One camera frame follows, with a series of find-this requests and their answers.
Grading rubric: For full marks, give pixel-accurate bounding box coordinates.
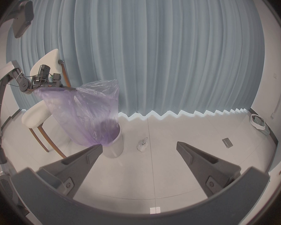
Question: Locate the blue-green curtain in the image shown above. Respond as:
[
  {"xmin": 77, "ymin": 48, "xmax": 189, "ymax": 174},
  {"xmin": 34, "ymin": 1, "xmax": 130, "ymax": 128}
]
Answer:
[{"xmin": 6, "ymin": 0, "xmax": 265, "ymax": 121}]

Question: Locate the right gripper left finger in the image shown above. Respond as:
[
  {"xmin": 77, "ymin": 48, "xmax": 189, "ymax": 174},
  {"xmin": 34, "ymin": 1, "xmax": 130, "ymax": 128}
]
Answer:
[{"xmin": 37, "ymin": 144, "xmax": 103, "ymax": 199}]

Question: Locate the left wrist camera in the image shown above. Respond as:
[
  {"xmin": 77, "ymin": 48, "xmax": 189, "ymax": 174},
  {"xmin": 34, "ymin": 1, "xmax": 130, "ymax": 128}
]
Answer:
[{"xmin": 38, "ymin": 65, "xmax": 61, "ymax": 82}]

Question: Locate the white cushioned wooden chair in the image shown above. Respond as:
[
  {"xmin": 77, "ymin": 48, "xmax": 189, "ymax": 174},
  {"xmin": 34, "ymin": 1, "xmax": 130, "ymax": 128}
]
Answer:
[{"xmin": 22, "ymin": 49, "xmax": 72, "ymax": 159}]

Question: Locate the purple plastic bag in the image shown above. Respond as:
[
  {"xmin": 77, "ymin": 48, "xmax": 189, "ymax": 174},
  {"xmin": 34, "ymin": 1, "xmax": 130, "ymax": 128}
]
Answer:
[{"xmin": 34, "ymin": 79, "xmax": 120, "ymax": 147}]

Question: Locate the clear plastic wrapper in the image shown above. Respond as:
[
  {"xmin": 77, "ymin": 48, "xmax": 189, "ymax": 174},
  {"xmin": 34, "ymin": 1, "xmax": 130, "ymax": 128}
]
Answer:
[{"xmin": 137, "ymin": 137, "xmax": 148, "ymax": 152}]

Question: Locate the white trash bin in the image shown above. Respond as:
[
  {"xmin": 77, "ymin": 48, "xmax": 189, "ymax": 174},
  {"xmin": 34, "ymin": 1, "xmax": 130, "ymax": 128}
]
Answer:
[{"xmin": 103, "ymin": 127, "xmax": 124, "ymax": 159}]

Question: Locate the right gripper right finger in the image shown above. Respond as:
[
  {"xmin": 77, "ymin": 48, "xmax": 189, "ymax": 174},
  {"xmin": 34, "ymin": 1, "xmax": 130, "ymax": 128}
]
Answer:
[{"xmin": 176, "ymin": 142, "xmax": 241, "ymax": 198}]

